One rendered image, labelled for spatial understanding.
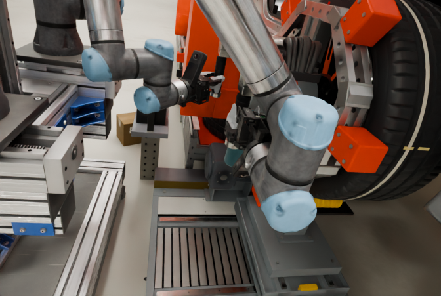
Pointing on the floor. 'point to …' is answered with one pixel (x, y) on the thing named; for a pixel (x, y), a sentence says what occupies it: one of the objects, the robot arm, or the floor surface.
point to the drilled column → (149, 157)
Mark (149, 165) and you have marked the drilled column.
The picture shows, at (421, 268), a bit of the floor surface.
